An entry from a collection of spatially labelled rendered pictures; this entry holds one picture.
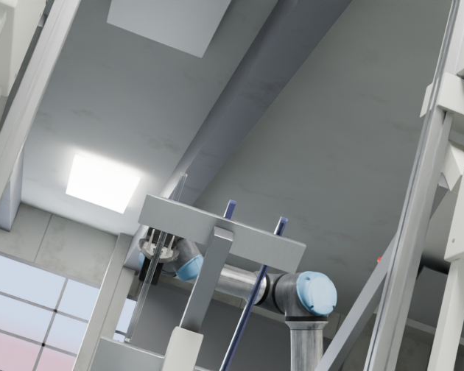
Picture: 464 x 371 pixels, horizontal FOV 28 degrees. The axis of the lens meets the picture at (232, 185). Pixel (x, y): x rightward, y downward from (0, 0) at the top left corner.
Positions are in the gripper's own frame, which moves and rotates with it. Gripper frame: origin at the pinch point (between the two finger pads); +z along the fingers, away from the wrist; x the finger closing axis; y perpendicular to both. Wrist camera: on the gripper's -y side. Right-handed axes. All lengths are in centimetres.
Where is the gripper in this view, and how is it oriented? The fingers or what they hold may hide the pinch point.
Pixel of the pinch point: (155, 259)
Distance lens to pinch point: 200.0
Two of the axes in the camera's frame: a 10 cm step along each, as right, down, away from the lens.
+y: 3.2, -9.3, -1.7
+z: 0.0, 1.8, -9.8
